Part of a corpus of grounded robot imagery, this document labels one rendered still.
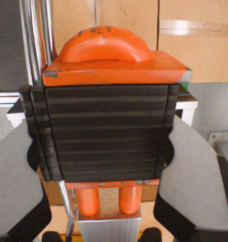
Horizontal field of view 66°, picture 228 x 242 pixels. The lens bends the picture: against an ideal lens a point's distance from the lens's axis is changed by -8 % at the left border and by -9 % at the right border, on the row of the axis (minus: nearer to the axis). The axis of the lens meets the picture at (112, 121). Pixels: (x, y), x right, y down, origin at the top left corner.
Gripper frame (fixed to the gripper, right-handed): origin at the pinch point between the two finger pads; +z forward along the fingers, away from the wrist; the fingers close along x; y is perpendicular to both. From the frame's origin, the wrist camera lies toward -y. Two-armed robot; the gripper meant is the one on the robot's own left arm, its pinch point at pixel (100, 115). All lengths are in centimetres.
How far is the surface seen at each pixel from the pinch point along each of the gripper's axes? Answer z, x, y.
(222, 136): 108, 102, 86
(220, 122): 109, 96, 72
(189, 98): 50, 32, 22
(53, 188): 18.2, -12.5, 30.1
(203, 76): 54, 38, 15
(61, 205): 13.5, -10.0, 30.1
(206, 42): 54, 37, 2
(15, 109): 50, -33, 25
